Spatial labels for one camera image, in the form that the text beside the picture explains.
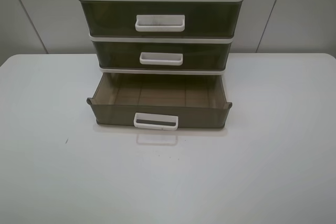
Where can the dark translucent drawer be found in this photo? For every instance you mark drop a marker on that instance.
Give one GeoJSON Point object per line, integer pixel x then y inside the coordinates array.
{"type": "Point", "coordinates": [163, 102]}
{"type": "Point", "coordinates": [196, 57]}
{"type": "Point", "coordinates": [202, 19]}

